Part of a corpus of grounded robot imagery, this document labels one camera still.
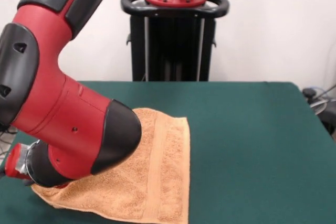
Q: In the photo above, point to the round black base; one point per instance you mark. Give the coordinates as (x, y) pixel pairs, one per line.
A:
(328, 119)

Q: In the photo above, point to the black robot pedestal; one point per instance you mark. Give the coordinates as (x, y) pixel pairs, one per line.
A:
(181, 51)

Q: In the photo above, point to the tan terry towel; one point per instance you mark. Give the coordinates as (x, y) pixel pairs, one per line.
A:
(157, 169)

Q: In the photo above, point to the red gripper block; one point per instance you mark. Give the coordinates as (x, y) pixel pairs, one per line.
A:
(13, 161)

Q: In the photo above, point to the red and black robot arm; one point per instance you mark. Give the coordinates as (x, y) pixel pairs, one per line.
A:
(65, 116)

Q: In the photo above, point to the dark green table cloth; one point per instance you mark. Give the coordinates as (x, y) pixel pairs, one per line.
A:
(249, 155)

